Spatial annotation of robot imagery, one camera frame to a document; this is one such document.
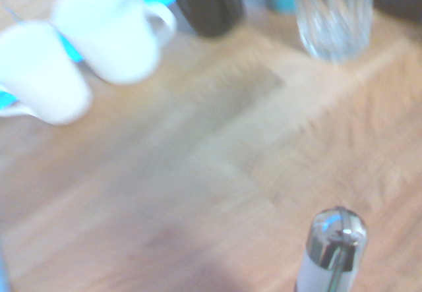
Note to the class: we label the black jar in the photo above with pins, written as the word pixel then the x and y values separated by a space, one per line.
pixel 207 5

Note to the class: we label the white mug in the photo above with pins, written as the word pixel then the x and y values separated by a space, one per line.
pixel 39 74
pixel 108 31

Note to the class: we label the clear drinking glass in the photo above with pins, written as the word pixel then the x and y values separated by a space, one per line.
pixel 333 18

